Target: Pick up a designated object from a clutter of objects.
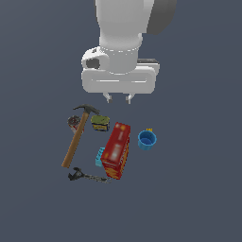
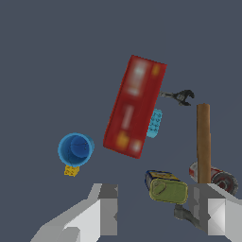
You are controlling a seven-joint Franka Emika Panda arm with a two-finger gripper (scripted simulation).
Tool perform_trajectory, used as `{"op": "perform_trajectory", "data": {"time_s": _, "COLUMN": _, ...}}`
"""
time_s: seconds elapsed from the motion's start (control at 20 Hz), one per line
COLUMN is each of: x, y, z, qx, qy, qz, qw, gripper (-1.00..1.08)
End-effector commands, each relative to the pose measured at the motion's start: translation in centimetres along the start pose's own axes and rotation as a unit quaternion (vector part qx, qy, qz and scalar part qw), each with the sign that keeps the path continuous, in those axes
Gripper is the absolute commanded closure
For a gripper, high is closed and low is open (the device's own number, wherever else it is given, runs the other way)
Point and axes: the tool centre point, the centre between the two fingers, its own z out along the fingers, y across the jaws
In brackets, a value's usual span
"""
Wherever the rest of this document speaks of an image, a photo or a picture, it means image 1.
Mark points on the red cracker box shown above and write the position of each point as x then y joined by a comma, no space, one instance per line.
116,150

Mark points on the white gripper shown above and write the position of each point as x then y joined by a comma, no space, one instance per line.
119,82

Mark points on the light blue toy brick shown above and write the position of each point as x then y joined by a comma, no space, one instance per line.
99,158

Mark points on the red soup can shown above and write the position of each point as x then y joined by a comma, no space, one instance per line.
73,123

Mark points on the black adjustable wrench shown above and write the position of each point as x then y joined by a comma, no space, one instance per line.
85,176

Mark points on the blue cup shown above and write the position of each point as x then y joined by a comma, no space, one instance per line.
146,139

